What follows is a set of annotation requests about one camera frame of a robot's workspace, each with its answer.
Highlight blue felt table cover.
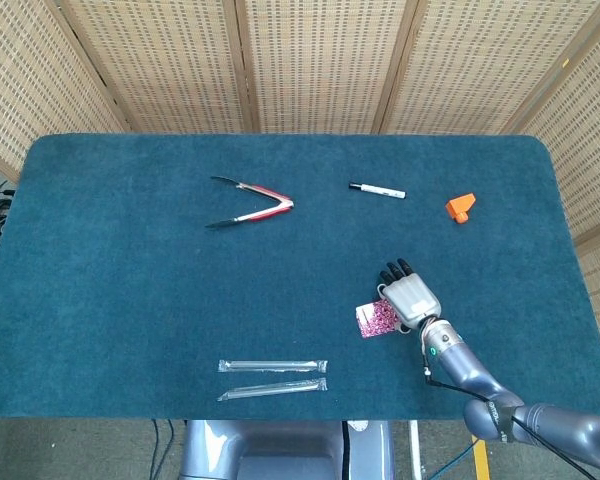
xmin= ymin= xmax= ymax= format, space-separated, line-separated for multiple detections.
xmin=0 ymin=133 xmax=600 ymax=420

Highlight red-handled metal kitchen tongs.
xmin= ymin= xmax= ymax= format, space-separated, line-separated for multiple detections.
xmin=204 ymin=175 xmax=295 ymax=230

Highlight orange plastic block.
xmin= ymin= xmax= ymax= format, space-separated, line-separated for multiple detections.
xmin=444 ymin=192 xmax=477 ymax=225

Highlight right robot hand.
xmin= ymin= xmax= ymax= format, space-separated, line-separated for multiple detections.
xmin=373 ymin=257 xmax=442 ymax=335

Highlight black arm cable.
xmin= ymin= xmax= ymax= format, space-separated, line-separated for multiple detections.
xmin=422 ymin=367 xmax=600 ymax=480

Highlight white marker with black cap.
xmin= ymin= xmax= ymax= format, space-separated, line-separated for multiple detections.
xmin=348 ymin=181 xmax=407 ymax=200

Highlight grey robot torso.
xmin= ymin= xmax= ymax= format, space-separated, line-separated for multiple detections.
xmin=179 ymin=419 xmax=396 ymax=480

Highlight clear plastic wrapped straw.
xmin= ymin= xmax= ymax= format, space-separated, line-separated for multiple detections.
xmin=216 ymin=377 xmax=328 ymax=403
xmin=217 ymin=358 xmax=329 ymax=374

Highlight blue floor cable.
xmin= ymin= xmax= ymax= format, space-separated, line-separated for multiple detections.
xmin=427 ymin=434 xmax=481 ymax=480

